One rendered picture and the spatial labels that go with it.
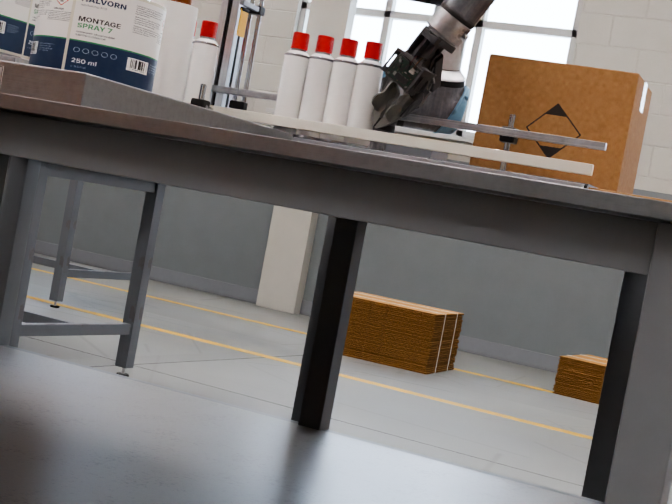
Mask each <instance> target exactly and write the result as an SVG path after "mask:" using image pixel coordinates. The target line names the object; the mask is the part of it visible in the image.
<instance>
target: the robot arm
mask: <svg viewBox="0 0 672 504"><path fill-rule="evenodd" d="M409 1H415V2H420V3H425V4H431V5H435V8H434V13H433V15H432V16H431V17H430V18H429V20H428V21H427V24H428V26H427V25H426V26H425V27H424V28H423V29H422V30H421V32H420V33H419V34H418V36H417V37H416V38H415V39H414V41H413V42H412V43H411V45H410V46H409V47H408V48H407V50H406V51H404V50H402V49H400V48H397V49H396V50H395V51H394V53H393V54H392V55H391V57H390V58H389V59H388V60H387V62H386V63H385V64H384V66H383V67H382V68H381V70H382V71H383V75H382V81H381V86H380V91H379V93H377V94H376V95H375V96H374V97H373V99H372V101H371V103H372V105H373V106H374V111H373V115H372V126H373V129H372V130H375V131H381V132H387V133H394V130H395V126H401V127H407V128H412V129H418V130H424V131H429V132H433V133H435V134H436V133H442V134H452V133H454V132H455V131H456V130H457V129H456V128H449V127H442V126H436V125H429V124H422V123H416V122H409V121H402V120H400V119H402V118H404V117H406V116H408V115H409V114H415V115H421V116H428V117H435V118H442V119H448V120H455V121H461V120H462V118H463V115H464V112H465V109H466V106H467V101H468V98H469V93H470V88H469V87H467V86H466V85H464V84H465V80H466V78H465V77H464V75H463V74H462V72H461V66H462V61H463V57H464V52H465V47H466V42H467V39H468V38H469V35H468V34H469V33H470V31H471V30H472V29H473V28H474V27H475V25H476V24H477V23H478V22H479V20H480V19H481V18H482V17H483V15H484V14H485V13H486V11H487V10H488V9H489V8H490V6H491V5H492V4H493V3H494V1H495V0H409ZM394 55H397V56H396V57H395V58H394V59H393V61H392V62H391V63H390V65H389V66H386V65H387V64H388V63H389V62H390V60H391V59H392V58H393V56H394ZM383 115H385V117H383ZM385 146H386V143H380V142H374V141H370V146H369V149H376V150H382V151H385Z"/></svg>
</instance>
